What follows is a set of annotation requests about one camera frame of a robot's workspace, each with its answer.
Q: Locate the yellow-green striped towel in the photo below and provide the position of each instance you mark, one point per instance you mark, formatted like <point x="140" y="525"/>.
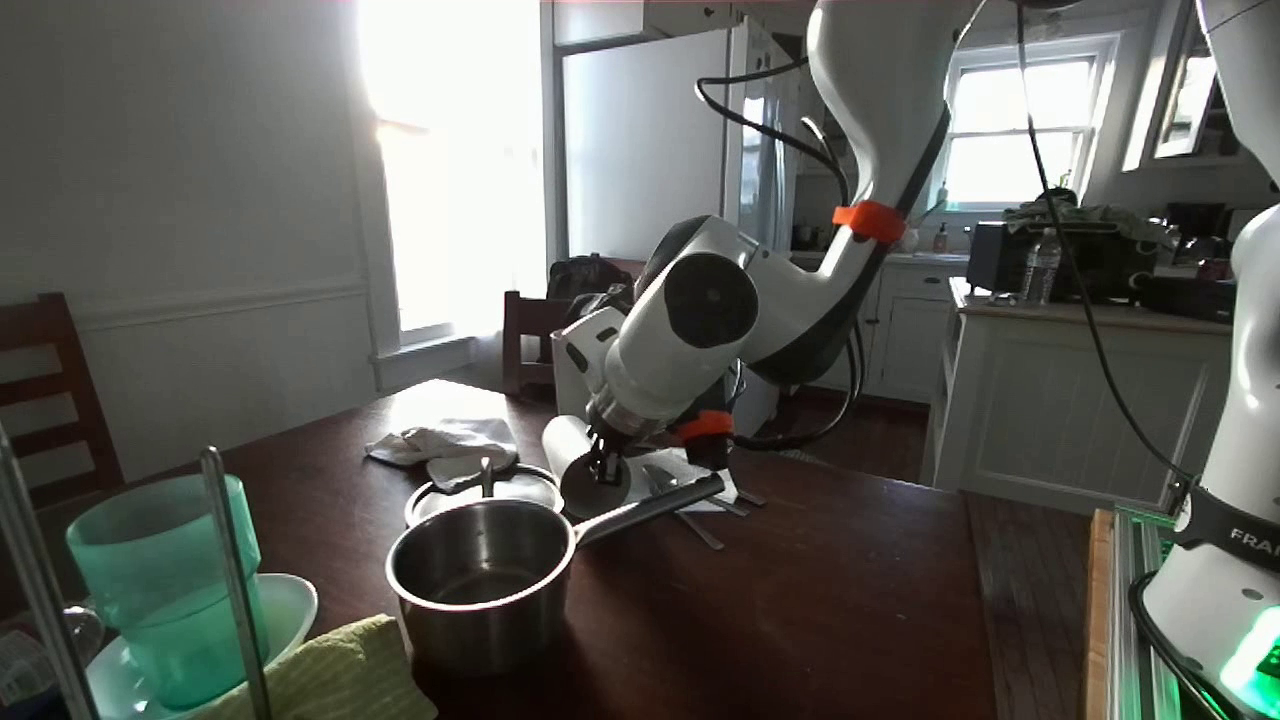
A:
<point x="346" y="672"/>

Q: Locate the white base cabinets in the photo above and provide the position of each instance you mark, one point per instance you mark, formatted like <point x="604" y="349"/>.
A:
<point x="914" y="343"/>

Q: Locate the bright tall window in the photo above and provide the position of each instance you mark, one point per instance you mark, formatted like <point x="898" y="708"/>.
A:
<point x="453" y="161"/>

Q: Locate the dark countertop appliance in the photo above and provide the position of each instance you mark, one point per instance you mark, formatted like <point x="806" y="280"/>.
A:
<point x="1195" y="284"/>

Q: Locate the white refrigerator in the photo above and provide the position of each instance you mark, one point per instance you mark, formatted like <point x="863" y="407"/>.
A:
<point x="641" y="146"/>

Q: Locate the steel pot lid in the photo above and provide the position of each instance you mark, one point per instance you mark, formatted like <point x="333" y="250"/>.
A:
<point x="439" y="496"/>

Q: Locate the dark bag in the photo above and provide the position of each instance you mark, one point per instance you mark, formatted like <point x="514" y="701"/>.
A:
<point x="585" y="277"/>

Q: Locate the kitchen window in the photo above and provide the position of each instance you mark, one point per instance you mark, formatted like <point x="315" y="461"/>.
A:
<point x="986" y="134"/>

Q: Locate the wooden plank edge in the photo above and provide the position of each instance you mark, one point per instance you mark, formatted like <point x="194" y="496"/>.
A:
<point x="1103" y="627"/>

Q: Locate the black toaster oven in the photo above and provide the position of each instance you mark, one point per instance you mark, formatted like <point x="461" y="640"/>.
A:
<point x="1114" y="260"/>

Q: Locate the green plastic cup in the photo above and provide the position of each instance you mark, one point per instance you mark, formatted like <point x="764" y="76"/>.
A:
<point x="161" y="561"/>

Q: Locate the pale teal bowl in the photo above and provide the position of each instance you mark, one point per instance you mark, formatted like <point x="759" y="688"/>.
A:
<point x="286" y="615"/>

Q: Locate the glass-door wall cabinet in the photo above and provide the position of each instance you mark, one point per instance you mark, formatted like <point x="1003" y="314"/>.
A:
<point x="1172" y="94"/>

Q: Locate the white paper napkin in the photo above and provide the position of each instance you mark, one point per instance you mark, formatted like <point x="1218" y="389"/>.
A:
<point x="665" y="469"/>

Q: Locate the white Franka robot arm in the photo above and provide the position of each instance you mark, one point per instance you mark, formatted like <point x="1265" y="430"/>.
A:
<point x="786" y="284"/>

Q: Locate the clear plastic bottle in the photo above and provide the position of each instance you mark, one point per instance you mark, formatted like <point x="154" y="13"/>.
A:
<point x="1042" y="277"/>

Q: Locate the dark wooden dining chair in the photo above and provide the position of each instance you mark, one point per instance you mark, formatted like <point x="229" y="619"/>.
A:
<point x="522" y="320"/>

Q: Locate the white crumpled cloth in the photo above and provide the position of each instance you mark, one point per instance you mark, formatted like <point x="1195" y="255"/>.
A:
<point x="442" y="445"/>

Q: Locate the white kitchen island counter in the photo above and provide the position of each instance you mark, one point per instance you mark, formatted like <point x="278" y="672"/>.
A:
<point x="1042" y="400"/>

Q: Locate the brown wooden slat chair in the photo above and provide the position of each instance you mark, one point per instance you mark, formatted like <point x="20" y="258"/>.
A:
<point x="61" y="335"/>

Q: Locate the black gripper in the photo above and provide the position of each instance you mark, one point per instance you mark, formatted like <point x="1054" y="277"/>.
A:
<point x="637" y="432"/>

